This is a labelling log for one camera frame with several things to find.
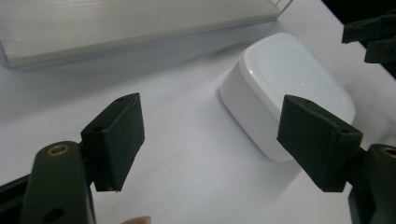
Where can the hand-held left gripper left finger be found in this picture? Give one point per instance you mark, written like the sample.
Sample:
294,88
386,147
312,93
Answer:
120,140

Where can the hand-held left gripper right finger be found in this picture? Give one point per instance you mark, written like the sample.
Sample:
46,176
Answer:
317,143

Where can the white plastic lidded box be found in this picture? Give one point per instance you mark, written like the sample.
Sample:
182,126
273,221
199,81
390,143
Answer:
280,71

